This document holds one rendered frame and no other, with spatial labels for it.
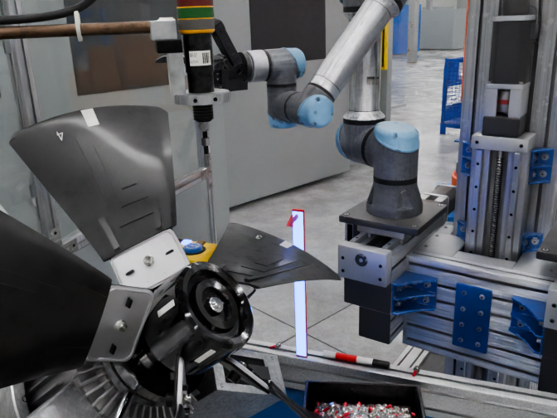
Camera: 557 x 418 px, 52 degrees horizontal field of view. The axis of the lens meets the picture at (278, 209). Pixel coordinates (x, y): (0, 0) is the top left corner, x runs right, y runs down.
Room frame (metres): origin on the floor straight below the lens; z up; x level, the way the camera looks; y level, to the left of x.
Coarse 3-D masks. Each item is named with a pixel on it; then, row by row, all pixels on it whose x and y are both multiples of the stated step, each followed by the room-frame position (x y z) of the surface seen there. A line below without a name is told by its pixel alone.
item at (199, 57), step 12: (192, 36) 0.70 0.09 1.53; (204, 36) 0.70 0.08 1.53; (192, 48) 0.70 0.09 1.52; (204, 48) 0.70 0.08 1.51; (192, 60) 0.70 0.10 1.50; (204, 60) 0.70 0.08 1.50; (192, 72) 0.70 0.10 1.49; (204, 72) 0.70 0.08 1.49; (192, 84) 0.70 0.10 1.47; (204, 84) 0.70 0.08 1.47; (204, 108) 0.70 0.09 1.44; (204, 120) 0.71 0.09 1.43
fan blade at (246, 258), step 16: (240, 224) 0.98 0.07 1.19; (224, 240) 0.91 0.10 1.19; (240, 240) 0.91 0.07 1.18; (256, 240) 0.92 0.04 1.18; (272, 240) 0.94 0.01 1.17; (224, 256) 0.84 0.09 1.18; (240, 256) 0.84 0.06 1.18; (256, 256) 0.84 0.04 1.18; (272, 256) 0.85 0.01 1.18; (288, 256) 0.87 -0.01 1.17; (304, 256) 0.90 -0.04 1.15; (240, 272) 0.77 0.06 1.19; (256, 272) 0.78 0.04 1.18; (272, 272) 0.79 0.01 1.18; (288, 272) 0.81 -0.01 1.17; (304, 272) 0.83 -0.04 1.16; (320, 272) 0.86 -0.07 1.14; (256, 288) 0.73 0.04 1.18
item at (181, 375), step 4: (180, 360) 0.55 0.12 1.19; (180, 364) 0.54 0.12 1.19; (180, 368) 0.54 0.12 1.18; (184, 368) 0.56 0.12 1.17; (180, 372) 0.53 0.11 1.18; (184, 372) 0.57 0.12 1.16; (180, 376) 0.53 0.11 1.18; (184, 376) 0.57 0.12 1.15; (180, 380) 0.52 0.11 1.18; (184, 380) 0.57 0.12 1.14; (180, 384) 0.52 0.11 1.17; (184, 384) 0.57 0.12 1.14; (180, 388) 0.52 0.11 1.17; (180, 392) 0.51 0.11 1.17; (184, 392) 0.57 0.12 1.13; (180, 396) 0.51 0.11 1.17; (180, 400) 0.51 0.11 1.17
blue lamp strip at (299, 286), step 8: (296, 224) 1.04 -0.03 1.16; (296, 232) 1.04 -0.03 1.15; (296, 240) 1.04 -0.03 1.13; (296, 288) 1.04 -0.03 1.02; (304, 288) 1.03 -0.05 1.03; (296, 296) 1.04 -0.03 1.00; (304, 296) 1.03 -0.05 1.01; (296, 304) 1.04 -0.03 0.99; (304, 304) 1.03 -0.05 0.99; (296, 312) 1.04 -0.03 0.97; (304, 312) 1.03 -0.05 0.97; (296, 320) 1.04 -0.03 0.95; (304, 320) 1.03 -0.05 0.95; (296, 328) 1.04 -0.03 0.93; (304, 328) 1.03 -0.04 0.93; (296, 336) 1.04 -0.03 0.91; (304, 336) 1.03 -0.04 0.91; (304, 344) 1.03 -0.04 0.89; (304, 352) 1.03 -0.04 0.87
